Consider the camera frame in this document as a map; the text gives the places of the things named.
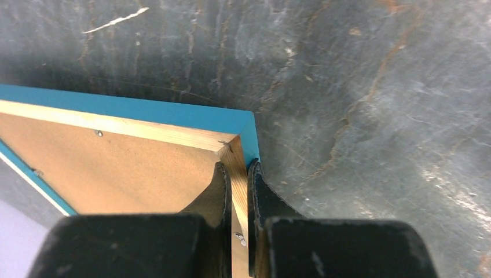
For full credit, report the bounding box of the brown cardboard backing board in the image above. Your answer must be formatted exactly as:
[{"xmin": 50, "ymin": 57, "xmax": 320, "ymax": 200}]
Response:
[{"xmin": 1, "ymin": 114, "xmax": 218, "ymax": 213}]

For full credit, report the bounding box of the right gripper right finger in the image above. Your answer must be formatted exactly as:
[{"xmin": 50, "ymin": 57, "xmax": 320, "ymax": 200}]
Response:
[{"xmin": 248, "ymin": 159, "xmax": 437, "ymax": 277}]

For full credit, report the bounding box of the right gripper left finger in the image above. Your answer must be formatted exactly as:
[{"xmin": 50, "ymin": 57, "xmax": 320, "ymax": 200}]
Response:
[{"xmin": 28, "ymin": 162, "xmax": 232, "ymax": 277}]

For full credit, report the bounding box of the wooden picture frame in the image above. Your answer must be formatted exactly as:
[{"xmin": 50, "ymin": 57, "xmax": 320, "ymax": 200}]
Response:
[{"xmin": 1, "ymin": 85, "xmax": 259, "ymax": 277}]

